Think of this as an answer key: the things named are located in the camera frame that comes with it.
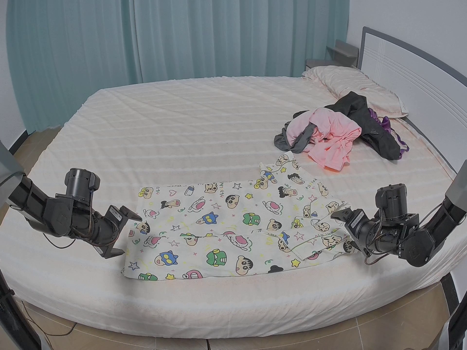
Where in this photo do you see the grey bedside table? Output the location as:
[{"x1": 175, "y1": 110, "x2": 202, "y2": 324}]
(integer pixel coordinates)
[{"x1": 305, "y1": 39, "x2": 360, "y2": 73}]

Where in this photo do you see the cream pillow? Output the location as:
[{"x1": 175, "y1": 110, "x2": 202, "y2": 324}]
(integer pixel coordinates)
[{"x1": 301, "y1": 65, "x2": 410, "y2": 119}]

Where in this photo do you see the pink and grey garment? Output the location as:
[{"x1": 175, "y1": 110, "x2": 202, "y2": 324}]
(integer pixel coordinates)
[{"x1": 274, "y1": 108, "x2": 362, "y2": 171}]

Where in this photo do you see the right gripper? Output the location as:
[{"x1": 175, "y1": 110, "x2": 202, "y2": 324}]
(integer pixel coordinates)
[{"x1": 331, "y1": 209, "x2": 384, "y2": 256}]

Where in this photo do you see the white printed pyjama top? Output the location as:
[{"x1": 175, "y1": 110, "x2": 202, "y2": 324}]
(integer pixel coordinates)
[{"x1": 121, "y1": 151, "x2": 362, "y2": 280}]

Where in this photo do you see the black cable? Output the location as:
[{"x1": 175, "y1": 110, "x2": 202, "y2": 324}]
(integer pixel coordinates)
[
  {"x1": 363, "y1": 252, "x2": 396, "y2": 267},
  {"x1": 41, "y1": 232, "x2": 81, "y2": 249},
  {"x1": 20, "y1": 299, "x2": 79, "y2": 339}
]

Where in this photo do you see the blue-green curtain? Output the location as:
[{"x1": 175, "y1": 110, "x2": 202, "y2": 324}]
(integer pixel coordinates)
[{"x1": 5, "y1": 0, "x2": 352, "y2": 134}]

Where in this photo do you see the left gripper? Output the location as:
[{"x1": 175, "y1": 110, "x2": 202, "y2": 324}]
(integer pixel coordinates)
[{"x1": 78, "y1": 204, "x2": 144, "y2": 260}]

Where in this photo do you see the bed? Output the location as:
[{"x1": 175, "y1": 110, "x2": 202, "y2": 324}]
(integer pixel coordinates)
[{"x1": 0, "y1": 27, "x2": 467, "y2": 340}]

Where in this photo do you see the purple garment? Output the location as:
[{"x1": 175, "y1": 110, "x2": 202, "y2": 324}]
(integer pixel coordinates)
[{"x1": 368, "y1": 108, "x2": 410, "y2": 156}]

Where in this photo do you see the dark grey garment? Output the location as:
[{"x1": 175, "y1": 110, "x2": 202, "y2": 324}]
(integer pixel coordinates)
[{"x1": 325, "y1": 91, "x2": 402, "y2": 160}]

